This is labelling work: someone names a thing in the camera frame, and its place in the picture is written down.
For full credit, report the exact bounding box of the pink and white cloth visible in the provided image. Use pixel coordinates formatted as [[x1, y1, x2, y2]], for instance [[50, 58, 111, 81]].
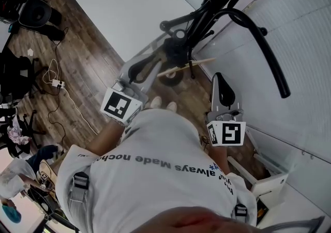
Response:
[[7, 114, 31, 146]]

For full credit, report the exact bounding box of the person's right forearm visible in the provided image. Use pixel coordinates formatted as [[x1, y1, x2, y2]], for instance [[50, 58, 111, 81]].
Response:
[[208, 144, 231, 176]]

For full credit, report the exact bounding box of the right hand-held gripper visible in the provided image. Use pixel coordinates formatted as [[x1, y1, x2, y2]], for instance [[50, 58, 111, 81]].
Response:
[[205, 71, 247, 148]]

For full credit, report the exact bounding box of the person's left forearm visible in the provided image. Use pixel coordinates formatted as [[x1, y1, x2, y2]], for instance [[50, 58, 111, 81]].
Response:
[[86, 120, 125, 159]]

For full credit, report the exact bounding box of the black office chair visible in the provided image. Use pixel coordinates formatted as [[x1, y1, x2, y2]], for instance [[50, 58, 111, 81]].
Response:
[[0, 45, 48, 104], [0, 112, 48, 159]]

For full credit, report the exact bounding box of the black metal stand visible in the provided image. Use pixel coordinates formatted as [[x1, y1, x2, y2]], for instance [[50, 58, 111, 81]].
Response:
[[25, 187, 80, 233]]

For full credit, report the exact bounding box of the black metal coat rack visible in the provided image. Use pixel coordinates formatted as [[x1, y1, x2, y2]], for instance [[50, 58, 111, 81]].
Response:
[[159, 0, 298, 99]]

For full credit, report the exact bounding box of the black cable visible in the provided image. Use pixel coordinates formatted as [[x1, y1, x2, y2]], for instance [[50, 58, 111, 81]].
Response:
[[47, 26, 69, 151]]

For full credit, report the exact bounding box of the wooden stick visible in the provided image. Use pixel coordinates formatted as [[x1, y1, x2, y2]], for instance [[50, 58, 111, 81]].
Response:
[[157, 57, 217, 78]]

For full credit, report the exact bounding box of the person's chin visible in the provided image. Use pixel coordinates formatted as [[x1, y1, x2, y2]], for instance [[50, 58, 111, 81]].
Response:
[[131, 206, 262, 233]]

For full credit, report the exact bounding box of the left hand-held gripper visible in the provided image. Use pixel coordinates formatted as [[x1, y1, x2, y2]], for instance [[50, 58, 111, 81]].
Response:
[[100, 54, 164, 127]]

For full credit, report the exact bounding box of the grey harness strap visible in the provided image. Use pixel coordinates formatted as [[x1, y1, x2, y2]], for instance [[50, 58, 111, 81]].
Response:
[[233, 203, 248, 224], [68, 171, 91, 205]]

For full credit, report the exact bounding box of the white power cord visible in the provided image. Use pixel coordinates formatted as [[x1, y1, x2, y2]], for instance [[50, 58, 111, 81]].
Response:
[[61, 86, 99, 136]]

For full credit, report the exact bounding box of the person's white left shoe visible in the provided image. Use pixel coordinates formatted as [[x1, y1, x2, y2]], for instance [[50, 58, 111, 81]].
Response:
[[150, 96, 162, 110]]

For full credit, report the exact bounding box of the white coiled cable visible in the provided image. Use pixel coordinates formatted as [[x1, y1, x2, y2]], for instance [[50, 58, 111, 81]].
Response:
[[42, 58, 61, 85]]

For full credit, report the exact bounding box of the person's white printed t-shirt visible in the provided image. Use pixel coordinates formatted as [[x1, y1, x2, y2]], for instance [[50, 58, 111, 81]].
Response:
[[55, 108, 258, 233]]

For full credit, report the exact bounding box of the white power strip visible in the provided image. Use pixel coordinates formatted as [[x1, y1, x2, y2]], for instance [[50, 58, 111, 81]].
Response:
[[51, 79, 66, 90]]

